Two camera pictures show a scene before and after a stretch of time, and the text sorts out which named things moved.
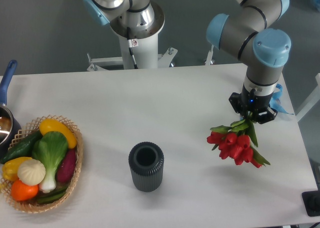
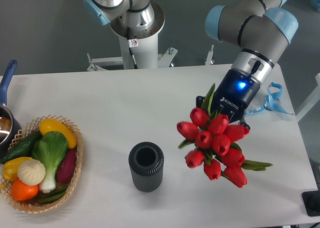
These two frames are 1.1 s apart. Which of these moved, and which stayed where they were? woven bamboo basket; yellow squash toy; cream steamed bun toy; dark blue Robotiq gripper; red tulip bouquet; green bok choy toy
Moved: dark blue Robotiq gripper; red tulip bouquet
Stayed: yellow squash toy; cream steamed bun toy; green bok choy toy; woven bamboo basket
